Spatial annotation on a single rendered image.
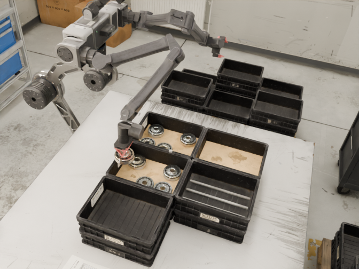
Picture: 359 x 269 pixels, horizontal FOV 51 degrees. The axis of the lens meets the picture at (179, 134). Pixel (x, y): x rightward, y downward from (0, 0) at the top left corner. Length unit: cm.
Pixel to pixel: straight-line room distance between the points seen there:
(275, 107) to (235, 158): 117
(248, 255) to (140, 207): 62
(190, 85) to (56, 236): 193
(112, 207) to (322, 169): 222
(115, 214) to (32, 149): 178
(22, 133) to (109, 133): 138
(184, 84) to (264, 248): 186
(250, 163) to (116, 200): 84
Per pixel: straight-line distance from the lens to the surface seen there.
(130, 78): 441
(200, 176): 219
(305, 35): 498
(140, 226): 197
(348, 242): 291
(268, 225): 223
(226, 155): 234
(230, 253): 208
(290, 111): 340
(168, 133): 243
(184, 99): 325
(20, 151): 366
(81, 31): 207
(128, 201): 206
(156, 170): 220
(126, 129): 184
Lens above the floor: 246
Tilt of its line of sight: 42 degrees down
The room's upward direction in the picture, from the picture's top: 5 degrees clockwise
